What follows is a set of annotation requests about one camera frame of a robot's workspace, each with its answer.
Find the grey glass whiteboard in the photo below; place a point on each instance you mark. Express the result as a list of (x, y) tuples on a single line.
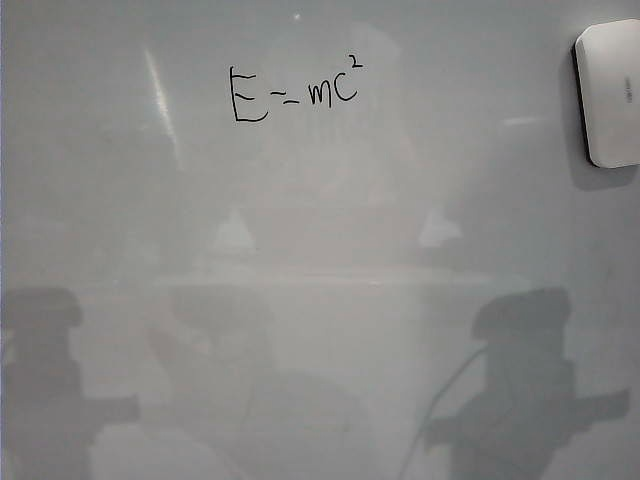
[(320, 300)]

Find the black marker writing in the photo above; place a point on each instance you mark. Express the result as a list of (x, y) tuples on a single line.
[(233, 95)]

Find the white rectangular whiteboard eraser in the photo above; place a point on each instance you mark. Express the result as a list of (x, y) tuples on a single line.
[(615, 100)]

